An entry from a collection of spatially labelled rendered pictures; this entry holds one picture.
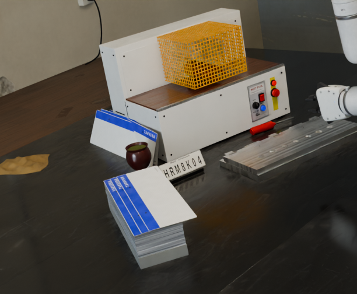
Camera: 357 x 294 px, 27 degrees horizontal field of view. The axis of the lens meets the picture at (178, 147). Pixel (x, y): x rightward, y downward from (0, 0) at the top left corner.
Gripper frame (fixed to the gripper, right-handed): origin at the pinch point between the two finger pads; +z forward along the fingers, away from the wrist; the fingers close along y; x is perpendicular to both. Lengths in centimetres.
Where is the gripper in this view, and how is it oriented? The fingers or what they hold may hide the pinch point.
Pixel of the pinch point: (314, 103)
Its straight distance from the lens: 227.8
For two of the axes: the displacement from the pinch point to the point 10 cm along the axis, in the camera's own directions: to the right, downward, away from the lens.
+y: 2.9, 9.4, 1.7
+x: 8.3, -3.3, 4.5
